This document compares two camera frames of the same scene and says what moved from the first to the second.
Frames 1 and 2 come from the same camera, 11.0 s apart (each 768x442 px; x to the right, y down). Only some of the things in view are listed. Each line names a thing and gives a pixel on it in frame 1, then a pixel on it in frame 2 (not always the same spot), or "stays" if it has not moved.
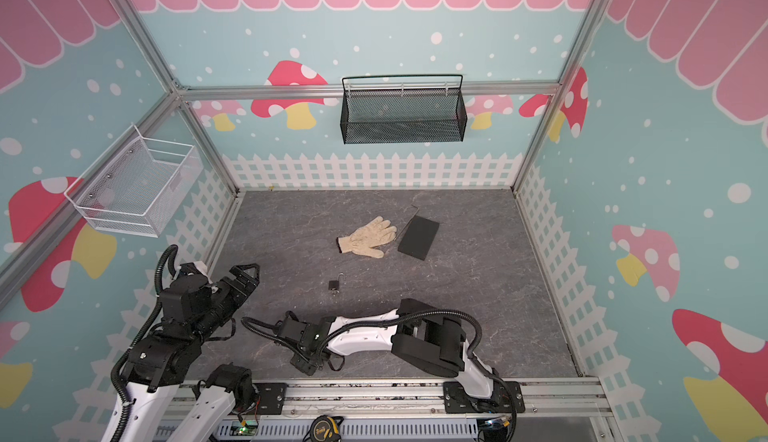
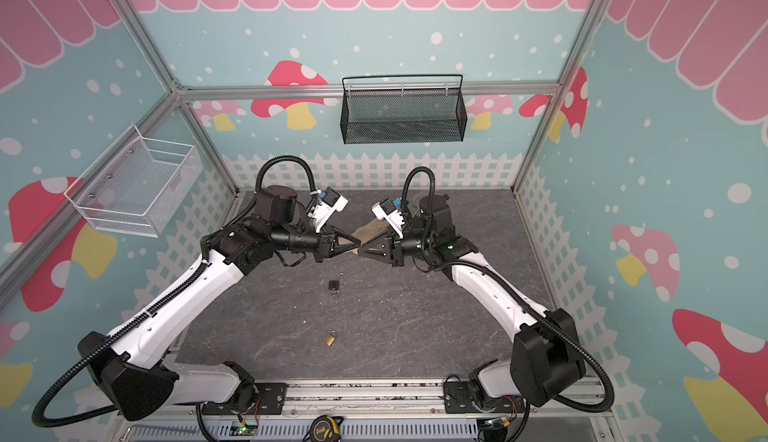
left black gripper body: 225,302 -> 323,243
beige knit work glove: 364,240 stays
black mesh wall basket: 403,109 stays
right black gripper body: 291,334 -> 393,251
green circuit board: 245,428 stays
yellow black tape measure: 326,429 stays
